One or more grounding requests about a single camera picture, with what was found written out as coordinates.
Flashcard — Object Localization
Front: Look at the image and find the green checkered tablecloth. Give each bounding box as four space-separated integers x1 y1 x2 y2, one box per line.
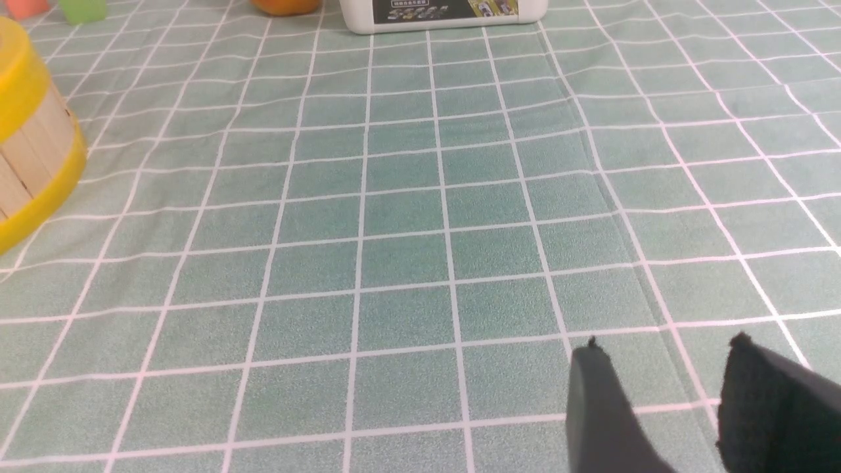
1 1 840 472

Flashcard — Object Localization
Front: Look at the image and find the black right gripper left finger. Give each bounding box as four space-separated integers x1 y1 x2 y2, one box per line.
566 336 673 472

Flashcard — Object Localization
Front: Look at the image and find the pink cup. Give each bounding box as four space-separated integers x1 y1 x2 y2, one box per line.
2 0 51 21

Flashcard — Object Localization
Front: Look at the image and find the green cup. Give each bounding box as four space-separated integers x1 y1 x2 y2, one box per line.
57 0 108 25

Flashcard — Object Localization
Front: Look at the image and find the yellow bamboo steamer base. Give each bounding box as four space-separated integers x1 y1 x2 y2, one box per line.
1 17 87 252

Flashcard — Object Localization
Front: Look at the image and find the orange red pear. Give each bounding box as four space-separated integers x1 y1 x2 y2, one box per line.
250 0 322 17

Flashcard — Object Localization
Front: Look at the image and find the white box with green lid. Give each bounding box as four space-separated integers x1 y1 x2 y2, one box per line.
339 1 549 35

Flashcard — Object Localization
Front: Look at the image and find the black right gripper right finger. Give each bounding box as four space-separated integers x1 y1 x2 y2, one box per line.
717 332 840 472

